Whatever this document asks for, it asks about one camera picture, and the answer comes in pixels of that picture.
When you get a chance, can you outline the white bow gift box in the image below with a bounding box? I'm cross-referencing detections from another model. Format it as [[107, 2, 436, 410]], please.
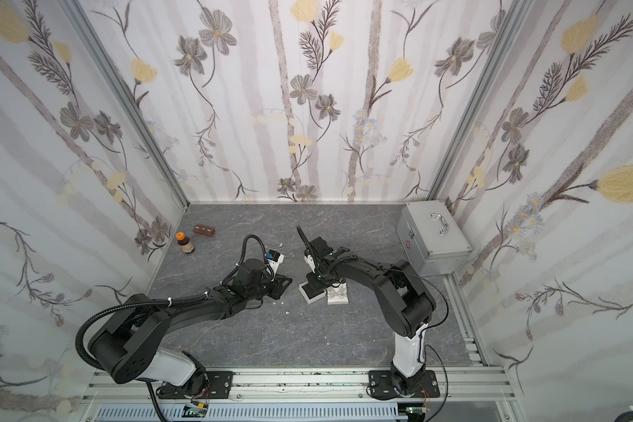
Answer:
[[326, 283, 349, 305]]

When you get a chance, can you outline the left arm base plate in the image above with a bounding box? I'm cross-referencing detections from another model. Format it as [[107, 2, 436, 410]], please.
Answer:
[[156, 369, 234, 400]]

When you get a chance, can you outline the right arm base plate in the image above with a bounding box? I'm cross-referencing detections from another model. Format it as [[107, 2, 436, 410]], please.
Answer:
[[367, 370, 441, 400]]

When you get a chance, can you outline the brown bottle orange cap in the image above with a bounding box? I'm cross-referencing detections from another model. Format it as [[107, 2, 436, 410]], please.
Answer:
[[176, 232, 195, 254]]

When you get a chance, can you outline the silver aluminium first aid case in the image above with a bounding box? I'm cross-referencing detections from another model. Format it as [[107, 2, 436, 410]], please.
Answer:
[[397, 200, 472, 276]]

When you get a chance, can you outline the small brown block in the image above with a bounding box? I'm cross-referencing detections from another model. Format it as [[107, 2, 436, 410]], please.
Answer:
[[193, 224, 216, 237]]

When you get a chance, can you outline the white slotted cable duct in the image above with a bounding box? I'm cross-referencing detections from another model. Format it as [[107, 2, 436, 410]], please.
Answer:
[[93, 403, 408, 422]]

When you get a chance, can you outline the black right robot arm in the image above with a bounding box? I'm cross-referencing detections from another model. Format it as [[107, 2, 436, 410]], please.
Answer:
[[296, 227, 436, 387]]

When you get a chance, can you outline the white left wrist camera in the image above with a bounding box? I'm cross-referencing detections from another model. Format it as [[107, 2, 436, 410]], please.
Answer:
[[266, 250, 285, 274]]

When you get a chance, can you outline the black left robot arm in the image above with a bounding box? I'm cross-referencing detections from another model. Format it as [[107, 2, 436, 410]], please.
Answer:
[[75, 235, 292, 386]]

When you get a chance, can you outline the aluminium mounting rail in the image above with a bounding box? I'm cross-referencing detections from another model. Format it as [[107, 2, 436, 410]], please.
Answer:
[[81, 366, 516, 404]]

